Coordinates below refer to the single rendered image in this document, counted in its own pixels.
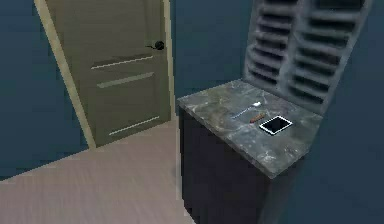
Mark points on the silver spoon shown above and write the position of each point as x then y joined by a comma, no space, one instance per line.
248,108

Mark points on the dark cabinet with marble top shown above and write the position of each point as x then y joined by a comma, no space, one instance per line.
226,166

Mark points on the brown pen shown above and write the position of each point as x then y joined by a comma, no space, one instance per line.
257,117

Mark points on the beige panelled room door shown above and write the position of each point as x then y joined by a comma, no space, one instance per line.
123,83

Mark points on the white-framed black phone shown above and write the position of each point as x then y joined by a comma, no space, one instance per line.
276,125

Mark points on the grey slatted window shutter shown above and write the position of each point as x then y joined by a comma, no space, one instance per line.
300,50

